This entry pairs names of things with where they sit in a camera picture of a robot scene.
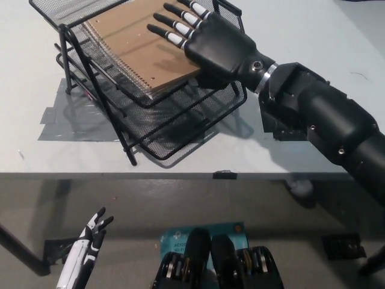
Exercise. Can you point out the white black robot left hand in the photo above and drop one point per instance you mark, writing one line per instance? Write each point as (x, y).
(78, 256)

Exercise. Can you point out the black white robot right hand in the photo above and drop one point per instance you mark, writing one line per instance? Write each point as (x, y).
(222, 48)

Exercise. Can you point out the spiral notebook with brown back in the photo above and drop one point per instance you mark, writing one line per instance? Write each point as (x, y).
(135, 54)

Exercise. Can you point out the black mesh two-tier file tray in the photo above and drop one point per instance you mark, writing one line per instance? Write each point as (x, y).
(168, 135)

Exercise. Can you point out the black robot left leg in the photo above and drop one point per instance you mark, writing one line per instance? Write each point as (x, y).
(198, 250)

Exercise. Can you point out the person's white shoe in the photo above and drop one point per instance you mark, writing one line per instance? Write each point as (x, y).
(300, 188)

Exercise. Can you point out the black metal pole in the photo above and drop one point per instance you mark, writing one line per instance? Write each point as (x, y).
(21, 253)

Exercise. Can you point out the teal printed box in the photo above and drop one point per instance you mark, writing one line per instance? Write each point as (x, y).
(174, 241)

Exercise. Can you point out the small black tape strip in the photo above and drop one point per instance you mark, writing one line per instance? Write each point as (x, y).
(224, 175)

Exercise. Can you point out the grey tape patch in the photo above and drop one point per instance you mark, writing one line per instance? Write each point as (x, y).
(60, 129)

